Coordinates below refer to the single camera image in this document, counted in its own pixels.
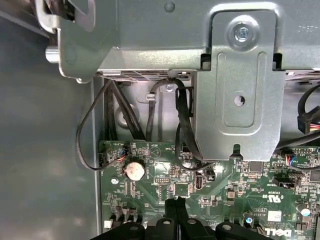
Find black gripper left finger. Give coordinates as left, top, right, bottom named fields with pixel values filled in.
left=87, top=196, right=179, bottom=240

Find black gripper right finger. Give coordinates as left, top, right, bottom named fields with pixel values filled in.
left=177, top=196, right=275, bottom=240

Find green motherboard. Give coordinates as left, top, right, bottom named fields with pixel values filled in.
left=98, top=139, right=320, bottom=240

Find round coin battery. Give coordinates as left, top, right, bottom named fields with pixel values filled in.
left=123, top=159, right=146, bottom=181

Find silver metal drive cage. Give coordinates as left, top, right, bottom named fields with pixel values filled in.
left=36, top=0, right=320, bottom=162

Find black PC case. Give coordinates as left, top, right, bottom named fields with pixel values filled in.
left=0, top=0, right=198, bottom=240

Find flat black wire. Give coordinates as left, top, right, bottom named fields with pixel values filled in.
left=174, top=86, right=218, bottom=173

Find black clipped wire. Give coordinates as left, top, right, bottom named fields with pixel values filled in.
left=146, top=77, right=187, bottom=143

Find thin black wire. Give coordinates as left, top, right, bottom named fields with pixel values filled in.
left=75, top=79, right=126, bottom=172

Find black power wire bundle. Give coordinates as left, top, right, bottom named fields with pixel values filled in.
left=103, top=79, right=147, bottom=145

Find black connector coloured wires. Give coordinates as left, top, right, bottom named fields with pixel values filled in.
left=296, top=84, right=320, bottom=137

